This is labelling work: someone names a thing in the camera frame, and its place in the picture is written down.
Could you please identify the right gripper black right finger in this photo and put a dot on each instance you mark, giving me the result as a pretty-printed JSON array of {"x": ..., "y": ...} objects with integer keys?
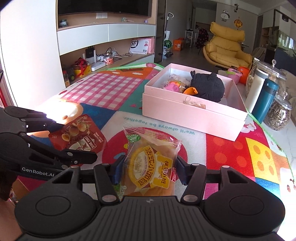
[{"x": 193, "y": 176}]

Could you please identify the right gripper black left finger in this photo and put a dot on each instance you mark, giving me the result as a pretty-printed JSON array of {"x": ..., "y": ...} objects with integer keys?
[{"x": 106, "y": 177}]

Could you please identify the packaged yellow bread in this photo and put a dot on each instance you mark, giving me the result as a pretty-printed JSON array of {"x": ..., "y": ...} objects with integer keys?
[{"x": 150, "y": 165}]

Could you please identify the red snack bag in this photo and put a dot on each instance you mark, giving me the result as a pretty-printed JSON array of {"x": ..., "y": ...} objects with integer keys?
[{"x": 81, "y": 134}]

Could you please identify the orange pumpkin toy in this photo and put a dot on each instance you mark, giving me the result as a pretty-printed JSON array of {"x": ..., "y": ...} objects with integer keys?
[{"x": 191, "y": 91}]

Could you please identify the black plush toy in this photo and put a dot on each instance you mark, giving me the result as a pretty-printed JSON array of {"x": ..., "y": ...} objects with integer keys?
[{"x": 208, "y": 86}]

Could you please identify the pink and teal toy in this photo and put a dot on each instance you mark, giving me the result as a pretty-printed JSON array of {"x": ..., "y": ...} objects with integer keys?
[{"x": 172, "y": 86}]

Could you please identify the pink cardboard box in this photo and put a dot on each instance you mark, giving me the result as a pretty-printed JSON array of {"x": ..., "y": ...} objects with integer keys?
[{"x": 224, "y": 119}]

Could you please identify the teal thermos bottle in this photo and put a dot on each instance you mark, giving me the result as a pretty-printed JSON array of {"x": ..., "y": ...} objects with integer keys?
[{"x": 265, "y": 99}]

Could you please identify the white thermos bottle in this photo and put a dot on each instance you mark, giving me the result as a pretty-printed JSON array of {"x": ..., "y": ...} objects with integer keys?
[{"x": 255, "y": 89}]

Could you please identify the small glass seed jar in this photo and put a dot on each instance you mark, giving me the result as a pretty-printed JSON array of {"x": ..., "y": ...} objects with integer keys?
[{"x": 279, "y": 112}]

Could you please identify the pink toy bucket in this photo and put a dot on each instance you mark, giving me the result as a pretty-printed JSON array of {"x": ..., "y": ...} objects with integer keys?
[{"x": 234, "y": 74}]

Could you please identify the white power strip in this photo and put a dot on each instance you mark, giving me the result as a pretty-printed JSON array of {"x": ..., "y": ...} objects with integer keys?
[{"x": 97, "y": 65}]

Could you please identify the orange plastic container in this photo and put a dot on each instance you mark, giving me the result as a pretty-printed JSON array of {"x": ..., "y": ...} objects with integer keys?
[{"x": 244, "y": 71}]

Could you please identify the black router box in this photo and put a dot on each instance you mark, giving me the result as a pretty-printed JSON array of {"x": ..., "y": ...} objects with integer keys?
[{"x": 90, "y": 54}]

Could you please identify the yellow lounge chair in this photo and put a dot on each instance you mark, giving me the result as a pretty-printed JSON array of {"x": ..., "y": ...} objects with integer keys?
[{"x": 224, "y": 49}]

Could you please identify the large glass nut jar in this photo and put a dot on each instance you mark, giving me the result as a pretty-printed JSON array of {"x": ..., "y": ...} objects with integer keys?
[{"x": 269, "y": 71}]

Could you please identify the orange bag on floor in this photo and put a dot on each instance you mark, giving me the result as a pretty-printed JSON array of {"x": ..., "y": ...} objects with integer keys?
[{"x": 178, "y": 44}]

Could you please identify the white SF envelope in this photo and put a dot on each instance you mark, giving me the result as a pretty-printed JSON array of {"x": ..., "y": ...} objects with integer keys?
[{"x": 142, "y": 46}]

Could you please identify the glass fish tank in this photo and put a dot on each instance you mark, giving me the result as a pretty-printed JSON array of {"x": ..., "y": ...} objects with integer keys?
[{"x": 279, "y": 47}]

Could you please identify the black television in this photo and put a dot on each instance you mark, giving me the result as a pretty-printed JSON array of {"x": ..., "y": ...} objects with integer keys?
[{"x": 132, "y": 7}]

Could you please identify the wooden wall shelf unit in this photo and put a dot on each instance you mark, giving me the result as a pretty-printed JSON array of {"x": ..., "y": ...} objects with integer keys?
[{"x": 103, "y": 31}]

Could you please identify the panda wall clock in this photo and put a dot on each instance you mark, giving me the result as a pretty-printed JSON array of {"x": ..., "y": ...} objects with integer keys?
[{"x": 225, "y": 15}]

